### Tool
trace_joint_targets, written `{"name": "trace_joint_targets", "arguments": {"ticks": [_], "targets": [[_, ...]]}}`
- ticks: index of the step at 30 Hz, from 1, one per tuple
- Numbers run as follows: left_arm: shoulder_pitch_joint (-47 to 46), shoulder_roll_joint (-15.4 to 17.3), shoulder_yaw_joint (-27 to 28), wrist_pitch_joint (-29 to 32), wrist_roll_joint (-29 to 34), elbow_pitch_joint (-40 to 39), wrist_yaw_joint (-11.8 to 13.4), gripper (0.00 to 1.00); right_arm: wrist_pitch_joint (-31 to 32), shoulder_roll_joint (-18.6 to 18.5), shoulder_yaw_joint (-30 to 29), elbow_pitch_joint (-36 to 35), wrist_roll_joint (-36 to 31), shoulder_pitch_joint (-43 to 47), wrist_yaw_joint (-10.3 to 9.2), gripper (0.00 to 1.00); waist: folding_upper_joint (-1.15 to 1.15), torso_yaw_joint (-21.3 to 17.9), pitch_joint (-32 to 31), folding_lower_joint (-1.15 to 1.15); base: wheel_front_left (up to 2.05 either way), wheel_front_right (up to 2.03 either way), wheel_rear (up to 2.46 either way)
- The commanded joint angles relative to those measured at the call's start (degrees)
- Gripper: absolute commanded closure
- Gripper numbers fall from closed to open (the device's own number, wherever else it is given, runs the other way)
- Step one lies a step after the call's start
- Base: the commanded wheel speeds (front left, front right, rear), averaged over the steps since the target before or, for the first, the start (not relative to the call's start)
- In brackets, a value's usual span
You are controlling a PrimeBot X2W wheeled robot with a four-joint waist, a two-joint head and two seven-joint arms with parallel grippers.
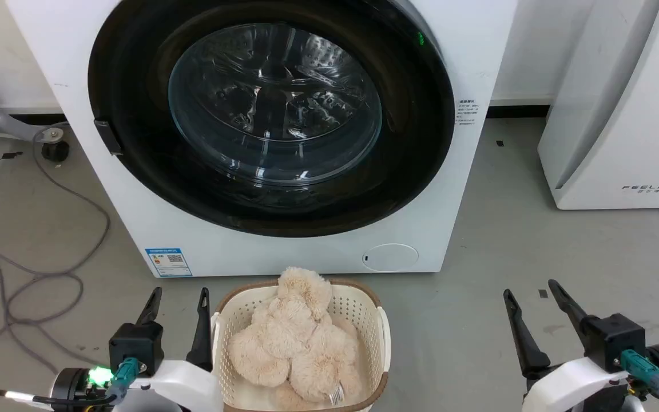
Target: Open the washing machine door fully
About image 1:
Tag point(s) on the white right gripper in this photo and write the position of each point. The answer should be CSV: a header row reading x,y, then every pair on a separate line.
x,y
570,389

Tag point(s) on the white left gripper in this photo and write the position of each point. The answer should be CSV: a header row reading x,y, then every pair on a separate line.
x,y
183,389

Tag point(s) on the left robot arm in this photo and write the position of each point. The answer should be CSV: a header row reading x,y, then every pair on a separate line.
x,y
72,389

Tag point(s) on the white front-load washing machine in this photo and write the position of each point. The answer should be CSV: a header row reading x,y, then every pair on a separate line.
x,y
284,254

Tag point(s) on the black round glass washer door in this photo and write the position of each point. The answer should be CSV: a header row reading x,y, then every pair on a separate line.
x,y
135,68

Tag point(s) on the beige plush toy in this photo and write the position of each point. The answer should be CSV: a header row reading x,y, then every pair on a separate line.
x,y
295,343

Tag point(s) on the round white filter cover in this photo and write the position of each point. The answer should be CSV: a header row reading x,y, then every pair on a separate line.
x,y
390,257

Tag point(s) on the white plastic laundry basket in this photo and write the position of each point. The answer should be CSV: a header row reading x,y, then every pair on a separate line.
x,y
359,309

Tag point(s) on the black caster wheel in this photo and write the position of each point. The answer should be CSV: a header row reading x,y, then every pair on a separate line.
x,y
55,150

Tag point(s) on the white Feelbird appliance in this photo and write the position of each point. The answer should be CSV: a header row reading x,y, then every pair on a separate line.
x,y
621,114

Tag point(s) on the white text warning sticker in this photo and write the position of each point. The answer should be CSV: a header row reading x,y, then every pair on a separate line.
x,y
468,113

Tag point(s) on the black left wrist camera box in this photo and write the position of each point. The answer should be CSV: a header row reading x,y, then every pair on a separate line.
x,y
135,346

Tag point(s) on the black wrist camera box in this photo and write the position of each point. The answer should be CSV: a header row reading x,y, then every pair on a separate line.
x,y
612,337
135,346

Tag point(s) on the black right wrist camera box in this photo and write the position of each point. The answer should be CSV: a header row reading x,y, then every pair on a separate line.
x,y
612,337

